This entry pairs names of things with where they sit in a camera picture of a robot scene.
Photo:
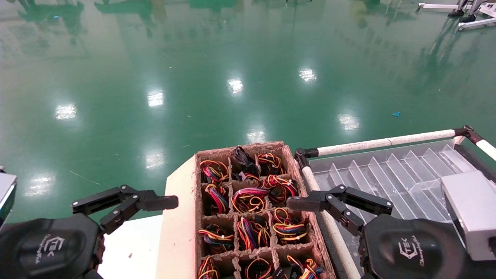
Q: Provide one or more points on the white metal stand base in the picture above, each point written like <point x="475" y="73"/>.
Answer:
<point x="438" y="6"/>
<point x="478" y="23"/>

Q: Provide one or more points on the black pipe joint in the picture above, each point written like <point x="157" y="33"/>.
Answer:
<point x="469" y="131"/>
<point x="301" y="155"/>

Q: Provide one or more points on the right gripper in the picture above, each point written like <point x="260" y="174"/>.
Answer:
<point x="410" y="252"/>

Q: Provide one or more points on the beige cardboard flap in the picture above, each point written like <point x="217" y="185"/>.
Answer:
<point x="178" y="240"/>

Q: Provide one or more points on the long white frame pipe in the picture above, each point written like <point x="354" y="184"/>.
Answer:
<point x="387" y="142"/>

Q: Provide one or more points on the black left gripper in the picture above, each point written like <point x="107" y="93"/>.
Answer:
<point x="46" y="248"/>

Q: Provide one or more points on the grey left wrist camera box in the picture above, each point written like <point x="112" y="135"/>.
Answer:
<point x="6" y="193"/>

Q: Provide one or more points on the clear acrylic divider tray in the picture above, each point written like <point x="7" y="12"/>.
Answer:
<point x="387" y="174"/>

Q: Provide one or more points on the brown pulp divided box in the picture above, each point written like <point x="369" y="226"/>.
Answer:
<point x="263" y="148"/>

